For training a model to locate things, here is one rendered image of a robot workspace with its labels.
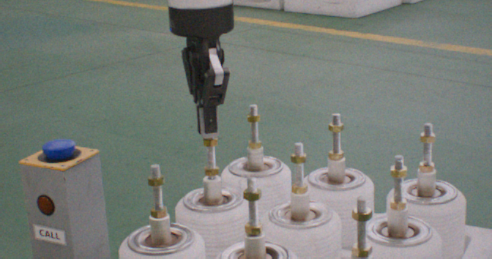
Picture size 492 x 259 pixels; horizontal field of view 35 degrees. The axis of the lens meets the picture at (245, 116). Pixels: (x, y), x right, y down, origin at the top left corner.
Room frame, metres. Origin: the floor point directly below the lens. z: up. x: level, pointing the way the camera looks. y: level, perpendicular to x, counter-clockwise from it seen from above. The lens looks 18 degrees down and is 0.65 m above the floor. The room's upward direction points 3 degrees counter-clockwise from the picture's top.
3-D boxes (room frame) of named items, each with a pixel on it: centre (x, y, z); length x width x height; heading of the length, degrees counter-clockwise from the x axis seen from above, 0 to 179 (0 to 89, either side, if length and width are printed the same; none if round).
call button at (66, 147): (0.92, 0.23, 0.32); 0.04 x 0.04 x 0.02
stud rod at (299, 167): (0.85, -0.06, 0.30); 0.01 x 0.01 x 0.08; 71
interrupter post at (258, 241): (0.75, 0.00, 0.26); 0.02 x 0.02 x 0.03
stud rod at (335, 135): (0.96, -0.11, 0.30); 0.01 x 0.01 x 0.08; 89
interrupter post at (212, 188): (0.91, 0.05, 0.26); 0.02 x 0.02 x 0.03
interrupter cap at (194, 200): (0.91, 0.05, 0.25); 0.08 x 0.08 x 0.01
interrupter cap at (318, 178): (0.96, -0.11, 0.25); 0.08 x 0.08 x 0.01
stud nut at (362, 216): (0.69, -0.11, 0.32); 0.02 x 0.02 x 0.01; 28
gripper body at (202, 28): (0.91, 0.05, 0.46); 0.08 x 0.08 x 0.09
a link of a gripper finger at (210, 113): (0.89, 0.04, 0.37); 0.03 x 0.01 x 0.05; 18
